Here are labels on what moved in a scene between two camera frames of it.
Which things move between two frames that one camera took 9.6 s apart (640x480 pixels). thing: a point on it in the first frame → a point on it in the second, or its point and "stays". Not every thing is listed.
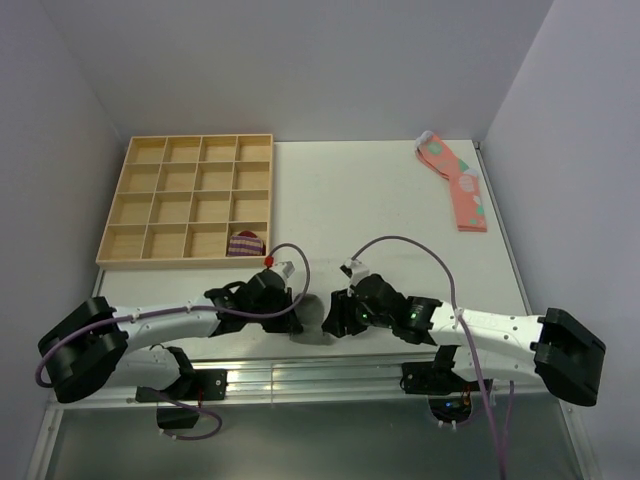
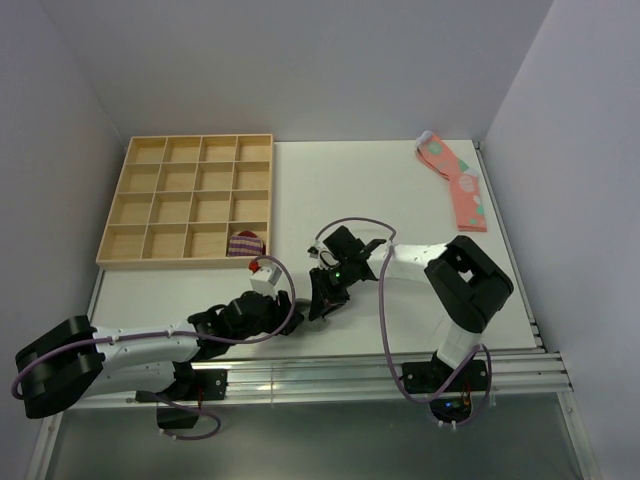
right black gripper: x=341 y=315 → x=325 y=299
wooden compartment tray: x=181 y=197 stays
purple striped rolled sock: x=246 y=244 stays
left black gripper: x=285 y=324 stays
